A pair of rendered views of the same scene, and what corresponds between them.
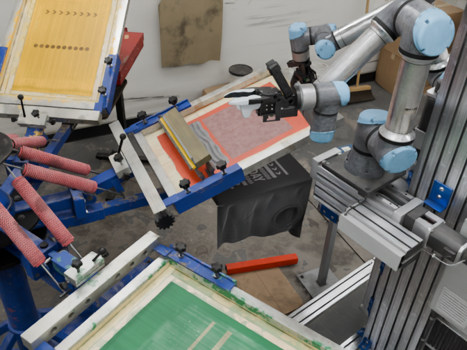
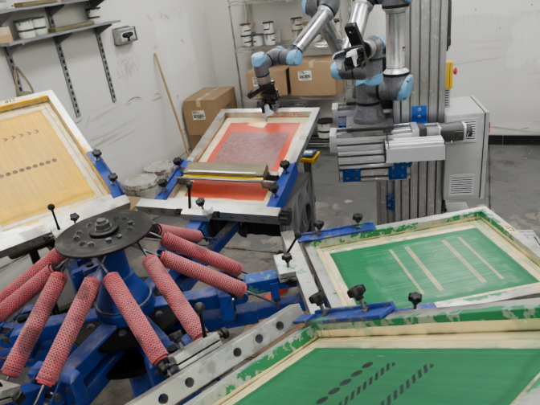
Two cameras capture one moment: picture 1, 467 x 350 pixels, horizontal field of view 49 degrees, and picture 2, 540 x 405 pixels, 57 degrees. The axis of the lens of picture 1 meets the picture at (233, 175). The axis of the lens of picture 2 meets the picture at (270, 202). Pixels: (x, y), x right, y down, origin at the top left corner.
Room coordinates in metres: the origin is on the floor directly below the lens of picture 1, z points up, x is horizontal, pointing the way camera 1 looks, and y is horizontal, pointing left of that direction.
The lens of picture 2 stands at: (0.06, 1.41, 1.98)
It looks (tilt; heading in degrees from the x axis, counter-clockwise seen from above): 25 degrees down; 321
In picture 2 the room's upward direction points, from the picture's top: 7 degrees counter-clockwise
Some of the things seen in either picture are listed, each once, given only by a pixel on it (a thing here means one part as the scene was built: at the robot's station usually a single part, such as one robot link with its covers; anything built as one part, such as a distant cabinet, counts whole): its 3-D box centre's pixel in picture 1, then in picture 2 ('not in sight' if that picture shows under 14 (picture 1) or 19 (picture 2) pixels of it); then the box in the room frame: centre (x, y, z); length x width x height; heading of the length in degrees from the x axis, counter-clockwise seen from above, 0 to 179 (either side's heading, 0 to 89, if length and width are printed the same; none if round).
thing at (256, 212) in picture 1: (259, 213); (292, 218); (1.80, -0.13, 0.79); 0.46 x 0.09 x 0.33; 117
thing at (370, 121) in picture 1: (374, 129); (369, 86); (1.55, -0.49, 1.42); 0.13 x 0.12 x 0.14; 16
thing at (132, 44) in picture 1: (96, 53); not in sight; (2.89, 0.86, 1.06); 0.61 x 0.46 x 0.12; 177
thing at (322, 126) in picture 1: (321, 121); (369, 71); (1.37, -0.26, 1.55); 0.11 x 0.08 x 0.11; 16
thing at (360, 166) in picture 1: (366, 155); (368, 110); (1.55, -0.49, 1.31); 0.15 x 0.15 x 0.10
